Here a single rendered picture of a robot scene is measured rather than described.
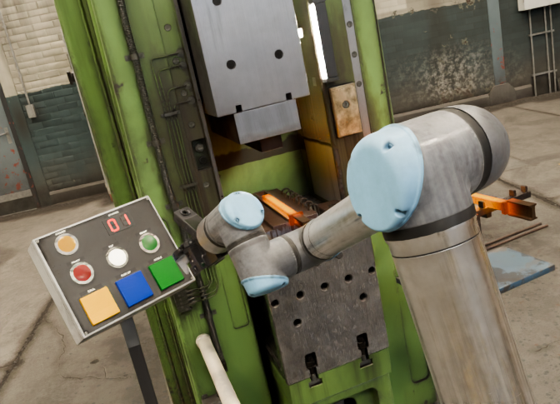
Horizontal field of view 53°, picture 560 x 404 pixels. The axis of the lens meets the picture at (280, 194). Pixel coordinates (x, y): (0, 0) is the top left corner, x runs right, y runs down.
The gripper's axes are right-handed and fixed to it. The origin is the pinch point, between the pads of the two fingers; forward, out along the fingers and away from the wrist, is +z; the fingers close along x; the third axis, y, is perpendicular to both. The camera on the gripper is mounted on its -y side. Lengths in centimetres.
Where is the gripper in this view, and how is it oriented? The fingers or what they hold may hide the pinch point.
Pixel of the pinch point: (178, 256)
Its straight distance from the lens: 149.7
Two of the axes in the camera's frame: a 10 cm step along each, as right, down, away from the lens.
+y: 5.1, 8.5, -1.3
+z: -4.9, 4.1, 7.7
